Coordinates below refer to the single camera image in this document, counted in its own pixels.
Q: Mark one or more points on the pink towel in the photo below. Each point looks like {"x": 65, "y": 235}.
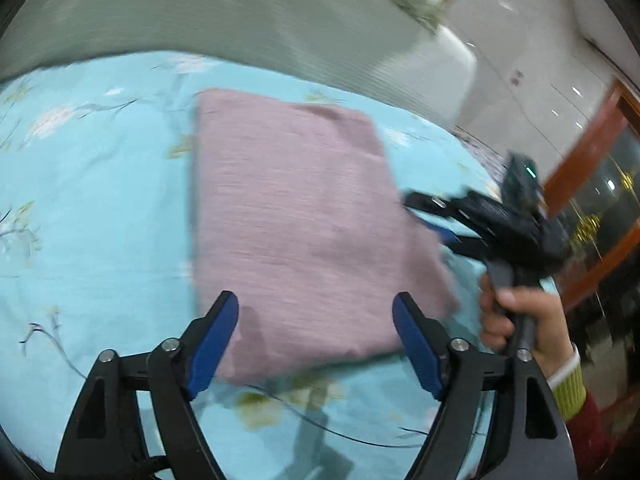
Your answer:
{"x": 300, "y": 210}

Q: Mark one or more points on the person's right hand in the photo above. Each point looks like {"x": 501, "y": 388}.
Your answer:
{"x": 545, "y": 320}

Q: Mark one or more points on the light blue floral bedsheet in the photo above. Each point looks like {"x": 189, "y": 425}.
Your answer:
{"x": 100, "y": 185}

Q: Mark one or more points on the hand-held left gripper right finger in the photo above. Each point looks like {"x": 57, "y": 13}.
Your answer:
{"x": 417, "y": 345}

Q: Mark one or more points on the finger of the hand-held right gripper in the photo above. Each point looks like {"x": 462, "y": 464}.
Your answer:
{"x": 430, "y": 202}
{"x": 470, "y": 247}

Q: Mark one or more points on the person's right forearm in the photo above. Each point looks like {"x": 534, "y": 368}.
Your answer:
{"x": 585, "y": 430}

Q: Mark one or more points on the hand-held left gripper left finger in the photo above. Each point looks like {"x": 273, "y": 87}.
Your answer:
{"x": 212, "y": 345}

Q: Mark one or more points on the purple floral bed skirt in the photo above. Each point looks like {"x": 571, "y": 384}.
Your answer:
{"x": 485, "y": 155}

